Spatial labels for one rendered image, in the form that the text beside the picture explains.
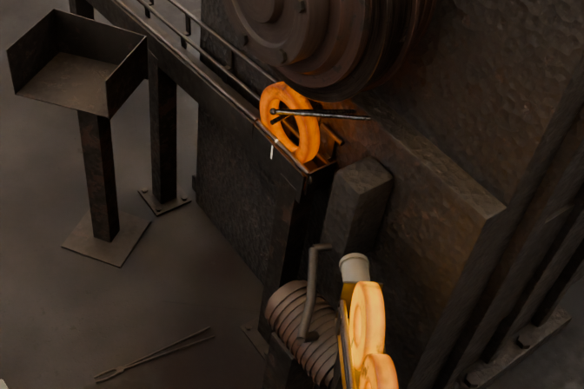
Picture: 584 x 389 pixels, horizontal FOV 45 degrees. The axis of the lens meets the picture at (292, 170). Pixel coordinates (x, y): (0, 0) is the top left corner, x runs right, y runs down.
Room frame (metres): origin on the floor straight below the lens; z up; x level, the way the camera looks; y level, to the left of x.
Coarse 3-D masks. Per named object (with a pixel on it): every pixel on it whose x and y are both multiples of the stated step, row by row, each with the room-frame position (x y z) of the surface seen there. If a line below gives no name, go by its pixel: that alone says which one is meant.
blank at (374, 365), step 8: (368, 360) 0.61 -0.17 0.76; (376, 360) 0.59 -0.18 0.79; (384, 360) 0.59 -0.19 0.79; (392, 360) 0.60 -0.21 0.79; (368, 368) 0.60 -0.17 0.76; (376, 368) 0.57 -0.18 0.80; (384, 368) 0.58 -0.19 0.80; (392, 368) 0.58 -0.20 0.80; (360, 376) 0.62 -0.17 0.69; (368, 376) 0.59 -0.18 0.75; (376, 376) 0.56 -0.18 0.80; (384, 376) 0.56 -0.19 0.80; (392, 376) 0.56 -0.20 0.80; (360, 384) 0.61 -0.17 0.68; (368, 384) 0.59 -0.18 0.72; (376, 384) 0.55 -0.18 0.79; (384, 384) 0.55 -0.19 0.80; (392, 384) 0.55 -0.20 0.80
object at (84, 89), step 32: (32, 32) 1.39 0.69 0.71; (64, 32) 1.49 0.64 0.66; (96, 32) 1.47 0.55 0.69; (128, 32) 1.45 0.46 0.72; (32, 64) 1.37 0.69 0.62; (64, 64) 1.43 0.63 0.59; (96, 64) 1.45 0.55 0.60; (128, 64) 1.34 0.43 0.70; (32, 96) 1.29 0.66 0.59; (64, 96) 1.30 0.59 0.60; (96, 96) 1.31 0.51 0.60; (128, 96) 1.33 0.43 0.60; (96, 128) 1.33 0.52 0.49; (96, 160) 1.33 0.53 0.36; (96, 192) 1.33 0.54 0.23; (96, 224) 1.33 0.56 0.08; (128, 224) 1.41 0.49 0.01; (96, 256) 1.27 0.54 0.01; (128, 256) 1.29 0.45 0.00
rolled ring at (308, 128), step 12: (276, 84) 1.19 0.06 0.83; (264, 96) 1.21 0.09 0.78; (276, 96) 1.17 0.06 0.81; (288, 96) 1.15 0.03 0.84; (300, 96) 1.15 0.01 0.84; (264, 108) 1.20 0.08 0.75; (276, 108) 1.21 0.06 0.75; (300, 108) 1.12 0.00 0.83; (312, 108) 1.13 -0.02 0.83; (264, 120) 1.20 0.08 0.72; (300, 120) 1.11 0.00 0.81; (312, 120) 1.11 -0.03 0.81; (276, 132) 1.18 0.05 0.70; (300, 132) 1.11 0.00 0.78; (312, 132) 1.10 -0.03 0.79; (288, 144) 1.16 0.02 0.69; (300, 144) 1.10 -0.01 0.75; (312, 144) 1.09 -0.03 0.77; (300, 156) 1.10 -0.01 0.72; (312, 156) 1.10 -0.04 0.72
